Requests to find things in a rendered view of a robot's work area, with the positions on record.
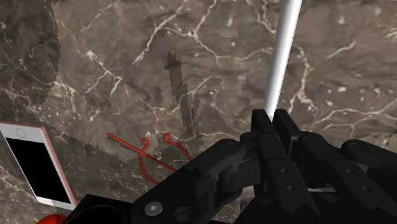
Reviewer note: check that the white smartphone with black screen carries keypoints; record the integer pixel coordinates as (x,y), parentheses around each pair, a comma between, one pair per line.
(34,164)

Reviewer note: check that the red scissors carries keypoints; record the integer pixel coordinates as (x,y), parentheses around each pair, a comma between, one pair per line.
(148,155)

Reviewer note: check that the white rod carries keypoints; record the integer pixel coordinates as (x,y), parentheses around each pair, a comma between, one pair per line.
(282,56)

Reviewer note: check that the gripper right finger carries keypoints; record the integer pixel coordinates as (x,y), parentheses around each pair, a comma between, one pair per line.
(347,180)

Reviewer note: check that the red round object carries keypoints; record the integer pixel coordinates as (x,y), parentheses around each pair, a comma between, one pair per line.
(52,219)

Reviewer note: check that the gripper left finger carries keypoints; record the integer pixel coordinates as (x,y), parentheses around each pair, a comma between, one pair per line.
(204,183)

